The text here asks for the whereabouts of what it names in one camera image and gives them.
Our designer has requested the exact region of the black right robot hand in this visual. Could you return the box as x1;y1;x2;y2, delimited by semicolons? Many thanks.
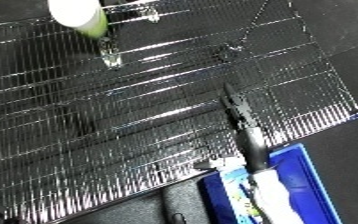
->
218;82;274;174

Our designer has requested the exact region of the large paper cup green band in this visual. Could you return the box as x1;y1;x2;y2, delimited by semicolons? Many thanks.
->
45;0;110;38

